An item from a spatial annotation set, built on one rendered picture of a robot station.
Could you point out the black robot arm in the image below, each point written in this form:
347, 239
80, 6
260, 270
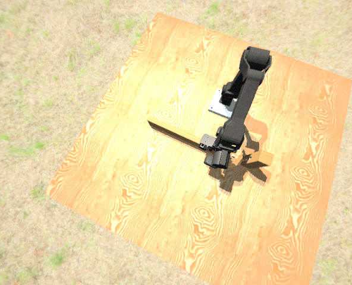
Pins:
243, 88

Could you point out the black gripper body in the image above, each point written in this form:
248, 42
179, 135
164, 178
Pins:
208, 159

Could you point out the wooden post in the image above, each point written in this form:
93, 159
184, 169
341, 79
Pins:
258, 159

